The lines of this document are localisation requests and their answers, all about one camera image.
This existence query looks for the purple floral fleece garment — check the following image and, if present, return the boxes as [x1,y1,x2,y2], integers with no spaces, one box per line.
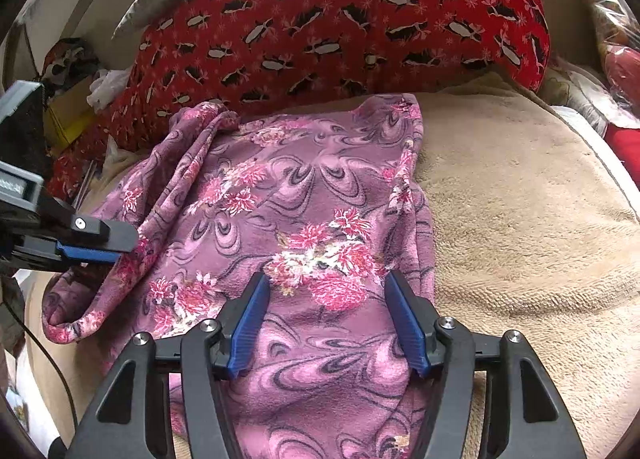
[42,94,435,458]

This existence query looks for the pile of clothes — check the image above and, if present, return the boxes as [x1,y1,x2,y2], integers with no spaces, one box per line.
[40,38,132,112]

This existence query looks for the yellow box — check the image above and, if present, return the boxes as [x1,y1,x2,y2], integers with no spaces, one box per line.
[43,77,96,157]

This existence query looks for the beige fleece blanket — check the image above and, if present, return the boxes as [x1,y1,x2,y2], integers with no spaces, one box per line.
[24,70,640,459]

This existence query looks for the red cloth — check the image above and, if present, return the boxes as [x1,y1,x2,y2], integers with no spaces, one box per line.
[604,123,640,187]

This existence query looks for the plastic wrapped bedding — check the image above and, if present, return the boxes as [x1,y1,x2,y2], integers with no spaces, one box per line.
[539,0,639,135]

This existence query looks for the red patterned pillow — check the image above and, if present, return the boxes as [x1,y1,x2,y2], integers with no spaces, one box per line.
[48,0,550,200]

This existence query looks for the black cable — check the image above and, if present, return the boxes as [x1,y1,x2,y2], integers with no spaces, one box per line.
[2,297,82,435]

